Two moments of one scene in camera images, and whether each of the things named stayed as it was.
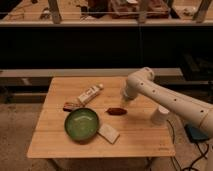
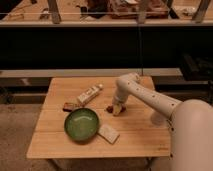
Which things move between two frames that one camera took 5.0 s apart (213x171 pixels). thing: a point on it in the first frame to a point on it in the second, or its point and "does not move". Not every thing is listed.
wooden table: [88, 118] does not move
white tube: [89, 93] does not move
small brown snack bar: [71, 106] does not move
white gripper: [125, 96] to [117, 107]
